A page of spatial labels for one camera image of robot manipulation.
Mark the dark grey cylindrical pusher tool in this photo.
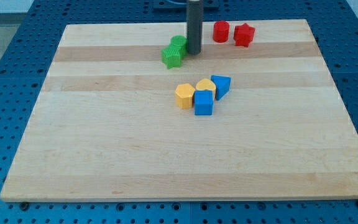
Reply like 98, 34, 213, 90
186, 0, 204, 55

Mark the green circle block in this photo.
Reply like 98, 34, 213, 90
169, 35, 187, 58

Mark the green star block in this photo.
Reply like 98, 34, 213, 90
161, 47, 182, 69

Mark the red star block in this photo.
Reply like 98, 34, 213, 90
233, 23, 255, 47

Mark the red cylinder block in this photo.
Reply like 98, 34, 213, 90
213, 21, 230, 43

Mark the yellow heart block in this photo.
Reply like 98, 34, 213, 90
195, 78, 216, 99

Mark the blue triangle block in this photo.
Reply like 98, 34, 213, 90
211, 75, 231, 100

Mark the yellow hexagon block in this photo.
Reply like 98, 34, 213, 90
175, 83, 195, 109

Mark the blue cube block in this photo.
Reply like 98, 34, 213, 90
195, 90, 214, 116

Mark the light wooden board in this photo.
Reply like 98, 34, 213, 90
0, 19, 358, 202

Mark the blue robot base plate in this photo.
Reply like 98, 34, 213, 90
151, 0, 220, 11

